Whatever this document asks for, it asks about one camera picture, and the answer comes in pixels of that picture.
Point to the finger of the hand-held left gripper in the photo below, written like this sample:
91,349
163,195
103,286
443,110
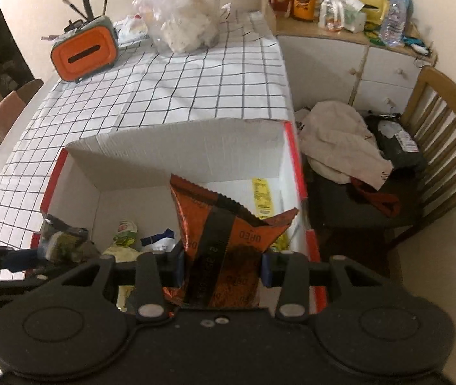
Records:
31,282
15,260

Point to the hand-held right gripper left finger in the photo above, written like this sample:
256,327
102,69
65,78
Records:
179,266

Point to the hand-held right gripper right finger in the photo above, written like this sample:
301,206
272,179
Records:
267,268

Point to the white and blue snack packet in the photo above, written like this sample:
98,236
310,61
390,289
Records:
159,244

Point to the red-brown snack packet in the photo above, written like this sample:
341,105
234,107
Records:
220,240

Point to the pale yellow snack packet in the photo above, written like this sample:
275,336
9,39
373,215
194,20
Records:
121,253

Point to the green round snack packet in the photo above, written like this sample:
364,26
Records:
125,232

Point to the red cardboard box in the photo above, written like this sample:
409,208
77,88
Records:
131,160

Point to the pink cloth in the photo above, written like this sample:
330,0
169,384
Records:
7,112

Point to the beige cloth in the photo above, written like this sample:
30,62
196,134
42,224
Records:
340,140

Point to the black bag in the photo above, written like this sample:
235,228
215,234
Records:
396,148

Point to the checked tablecloth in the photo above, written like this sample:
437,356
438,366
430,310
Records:
151,88

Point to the white cabinet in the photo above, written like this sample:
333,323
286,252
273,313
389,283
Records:
320,60

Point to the orange tissue box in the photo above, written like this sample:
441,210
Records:
83,54

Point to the wet wipes pack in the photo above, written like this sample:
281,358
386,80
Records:
133,28

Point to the wooden slatted chair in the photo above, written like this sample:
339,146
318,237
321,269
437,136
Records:
444,100

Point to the clear plastic bag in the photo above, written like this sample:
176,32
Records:
180,20

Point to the paintbrush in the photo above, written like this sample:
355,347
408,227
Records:
73,8
105,3

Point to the clear water bottle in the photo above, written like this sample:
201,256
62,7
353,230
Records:
392,24

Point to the yellow tissue box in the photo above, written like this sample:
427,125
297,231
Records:
372,2

